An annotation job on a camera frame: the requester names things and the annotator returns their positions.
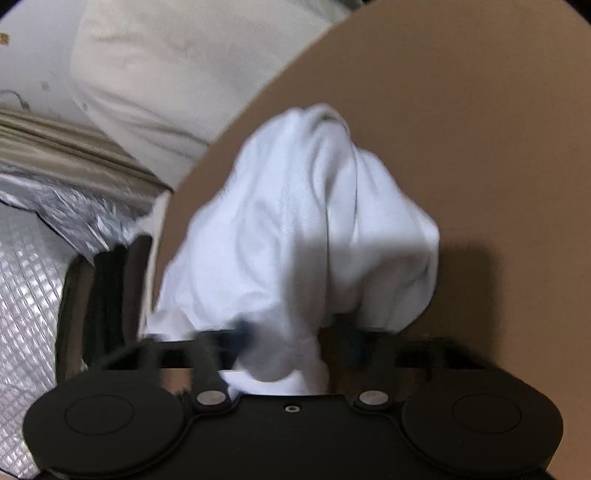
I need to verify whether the silver quilted storage bag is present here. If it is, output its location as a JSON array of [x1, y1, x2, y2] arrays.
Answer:
[[1, 171, 157, 479]]

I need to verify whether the white t-shirt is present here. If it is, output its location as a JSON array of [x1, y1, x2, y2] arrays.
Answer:
[[145, 104, 440, 395]]

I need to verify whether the black folded garment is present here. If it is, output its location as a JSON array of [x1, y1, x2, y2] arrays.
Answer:
[[55, 235, 152, 383]]

